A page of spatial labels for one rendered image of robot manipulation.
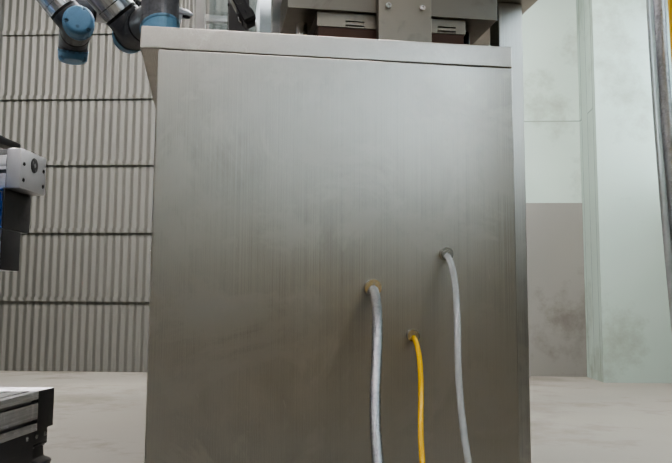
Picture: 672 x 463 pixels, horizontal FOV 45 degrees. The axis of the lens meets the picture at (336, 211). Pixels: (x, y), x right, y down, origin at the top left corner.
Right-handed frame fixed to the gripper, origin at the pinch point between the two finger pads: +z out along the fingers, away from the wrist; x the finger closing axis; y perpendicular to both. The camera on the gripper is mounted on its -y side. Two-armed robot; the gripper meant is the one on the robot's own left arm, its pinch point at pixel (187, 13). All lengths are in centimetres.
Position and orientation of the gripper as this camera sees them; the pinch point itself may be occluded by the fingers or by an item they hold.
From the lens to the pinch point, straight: 237.9
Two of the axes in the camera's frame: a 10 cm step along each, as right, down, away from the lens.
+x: 3.8, 0.3, -9.3
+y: -0.6, 10.0, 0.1
